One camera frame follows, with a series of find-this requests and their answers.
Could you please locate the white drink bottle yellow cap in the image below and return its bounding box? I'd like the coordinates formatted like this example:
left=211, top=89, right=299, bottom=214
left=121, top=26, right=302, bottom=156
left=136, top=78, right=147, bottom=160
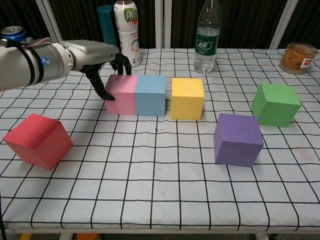
left=113, top=0, right=143, bottom=68

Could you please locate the purple foam cube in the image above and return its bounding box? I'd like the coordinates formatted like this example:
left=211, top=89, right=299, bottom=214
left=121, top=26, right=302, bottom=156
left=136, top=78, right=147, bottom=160
left=213, top=112, right=265, bottom=168

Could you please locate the yellow foam cube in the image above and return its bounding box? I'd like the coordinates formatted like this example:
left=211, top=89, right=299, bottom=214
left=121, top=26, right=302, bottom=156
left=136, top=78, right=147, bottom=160
left=170, top=77, right=206, bottom=121

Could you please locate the blue silver soda can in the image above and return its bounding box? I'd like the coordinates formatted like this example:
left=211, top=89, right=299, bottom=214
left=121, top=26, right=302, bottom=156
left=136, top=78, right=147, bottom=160
left=1, top=25, right=28, bottom=47

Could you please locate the red foam cube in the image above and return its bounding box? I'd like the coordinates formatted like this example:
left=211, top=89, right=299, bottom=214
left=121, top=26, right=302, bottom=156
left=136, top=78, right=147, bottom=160
left=1, top=113, right=74, bottom=172

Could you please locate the teal box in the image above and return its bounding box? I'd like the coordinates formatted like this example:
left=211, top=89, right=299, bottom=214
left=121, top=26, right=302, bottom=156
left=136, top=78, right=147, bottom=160
left=96, top=4, right=121, bottom=48

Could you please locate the pink foam cube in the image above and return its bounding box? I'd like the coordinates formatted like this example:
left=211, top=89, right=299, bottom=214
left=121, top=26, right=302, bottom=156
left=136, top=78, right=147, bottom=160
left=104, top=74, right=140, bottom=116

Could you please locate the light blue foam cube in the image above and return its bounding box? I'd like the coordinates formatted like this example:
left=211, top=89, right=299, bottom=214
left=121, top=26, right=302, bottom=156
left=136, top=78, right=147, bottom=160
left=134, top=74, right=168, bottom=117

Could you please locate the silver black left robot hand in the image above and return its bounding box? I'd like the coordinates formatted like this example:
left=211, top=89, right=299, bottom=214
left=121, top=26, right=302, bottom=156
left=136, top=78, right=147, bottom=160
left=67, top=39, right=132, bottom=102

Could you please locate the dark partition panel white frame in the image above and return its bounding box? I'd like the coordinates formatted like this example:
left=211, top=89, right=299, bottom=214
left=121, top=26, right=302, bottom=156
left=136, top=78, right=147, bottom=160
left=0, top=0, right=66, bottom=50
left=269, top=0, right=320, bottom=50
left=163, top=0, right=288, bottom=50
left=47, top=0, right=165, bottom=50

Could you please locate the clear water bottle green label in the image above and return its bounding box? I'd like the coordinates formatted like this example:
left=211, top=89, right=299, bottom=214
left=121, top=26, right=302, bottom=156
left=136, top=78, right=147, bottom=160
left=193, top=0, right=222, bottom=75

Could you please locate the green foam cube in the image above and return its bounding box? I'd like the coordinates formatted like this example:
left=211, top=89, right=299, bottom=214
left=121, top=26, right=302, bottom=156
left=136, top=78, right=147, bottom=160
left=251, top=82, right=302, bottom=128

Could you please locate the white black checkered tablecloth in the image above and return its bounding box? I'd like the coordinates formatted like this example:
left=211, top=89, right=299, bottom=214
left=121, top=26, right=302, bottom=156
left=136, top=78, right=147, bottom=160
left=0, top=47, right=320, bottom=232

